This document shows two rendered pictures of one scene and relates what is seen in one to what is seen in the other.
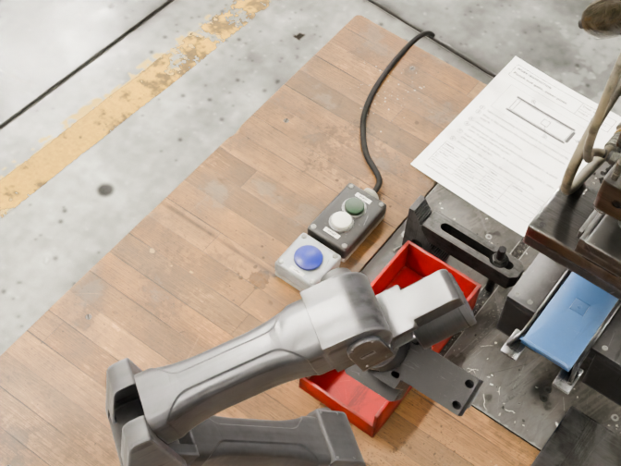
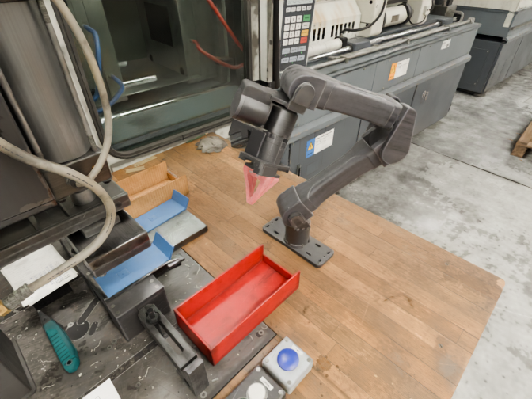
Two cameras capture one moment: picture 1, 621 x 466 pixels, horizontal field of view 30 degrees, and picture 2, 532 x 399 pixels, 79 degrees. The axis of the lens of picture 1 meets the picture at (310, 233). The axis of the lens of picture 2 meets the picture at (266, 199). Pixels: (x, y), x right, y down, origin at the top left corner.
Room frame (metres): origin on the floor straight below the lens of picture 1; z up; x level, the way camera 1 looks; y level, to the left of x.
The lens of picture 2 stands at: (1.18, 0.02, 1.52)
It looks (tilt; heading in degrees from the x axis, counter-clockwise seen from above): 38 degrees down; 192
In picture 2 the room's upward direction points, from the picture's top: straight up
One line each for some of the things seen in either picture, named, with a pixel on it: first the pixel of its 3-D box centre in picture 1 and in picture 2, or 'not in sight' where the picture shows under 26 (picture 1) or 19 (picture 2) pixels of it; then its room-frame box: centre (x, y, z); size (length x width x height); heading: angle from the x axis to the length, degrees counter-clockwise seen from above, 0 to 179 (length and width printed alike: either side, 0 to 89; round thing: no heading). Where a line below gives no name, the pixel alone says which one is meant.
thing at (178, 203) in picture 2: not in sight; (161, 210); (0.56, -0.42, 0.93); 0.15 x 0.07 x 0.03; 152
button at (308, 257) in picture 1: (308, 259); (287, 360); (0.90, 0.00, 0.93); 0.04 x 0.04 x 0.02
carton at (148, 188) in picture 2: not in sight; (141, 194); (0.50, -0.51, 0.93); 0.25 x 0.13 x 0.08; 148
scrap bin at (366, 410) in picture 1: (391, 335); (241, 297); (0.79, -0.12, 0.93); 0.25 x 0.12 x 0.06; 148
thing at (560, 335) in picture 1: (571, 317); (134, 262); (0.80, -0.34, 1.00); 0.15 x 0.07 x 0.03; 148
